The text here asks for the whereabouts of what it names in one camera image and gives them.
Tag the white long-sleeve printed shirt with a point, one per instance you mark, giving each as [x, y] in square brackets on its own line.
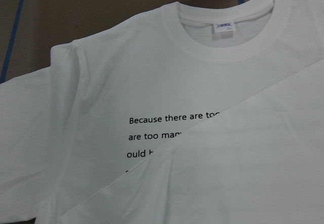
[111, 99]

